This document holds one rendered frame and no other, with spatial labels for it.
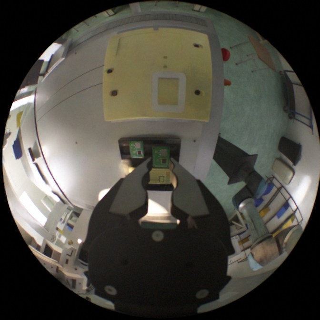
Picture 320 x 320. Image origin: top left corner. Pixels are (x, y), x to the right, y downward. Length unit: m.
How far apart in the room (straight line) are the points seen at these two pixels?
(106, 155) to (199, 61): 0.25
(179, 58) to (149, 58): 0.04
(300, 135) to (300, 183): 1.06
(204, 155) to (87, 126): 0.26
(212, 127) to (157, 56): 0.15
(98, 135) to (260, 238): 0.64
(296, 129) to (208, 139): 3.08
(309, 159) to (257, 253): 2.76
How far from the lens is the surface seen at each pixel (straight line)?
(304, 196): 3.18
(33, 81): 0.41
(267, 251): 0.49
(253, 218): 0.58
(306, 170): 3.10
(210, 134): 0.20
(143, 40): 0.18
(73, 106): 0.27
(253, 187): 0.68
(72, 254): 0.29
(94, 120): 0.22
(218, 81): 0.21
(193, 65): 0.16
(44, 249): 0.32
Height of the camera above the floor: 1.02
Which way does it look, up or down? 61 degrees down
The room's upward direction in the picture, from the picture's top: 179 degrees counter-clockwise
